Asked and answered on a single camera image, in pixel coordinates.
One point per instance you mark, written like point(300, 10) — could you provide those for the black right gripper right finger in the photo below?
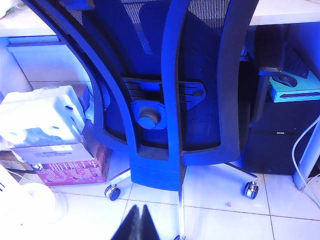
point(148, 228)

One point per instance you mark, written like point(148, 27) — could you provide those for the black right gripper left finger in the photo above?
point(128, 228)

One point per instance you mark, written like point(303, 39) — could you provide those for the black mesh office chair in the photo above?
point(172, 75)

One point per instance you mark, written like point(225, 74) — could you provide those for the cardboard box with pink print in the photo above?
point(72, 171)

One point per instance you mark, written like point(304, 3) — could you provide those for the small pink floor scrap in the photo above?
point(228, 204)

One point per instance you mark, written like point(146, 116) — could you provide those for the black computer tower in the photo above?
point(270, 150)

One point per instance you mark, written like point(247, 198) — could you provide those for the white styrofoam packing block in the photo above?
point(37, 112)

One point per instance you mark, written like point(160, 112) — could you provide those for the silver table leg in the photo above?
point(303, 172)

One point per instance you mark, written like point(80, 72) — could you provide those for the white drawer cabinet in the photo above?
point(45, 62)

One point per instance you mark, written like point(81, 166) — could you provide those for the teal keyboard mouse package box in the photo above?
point(296, 94)

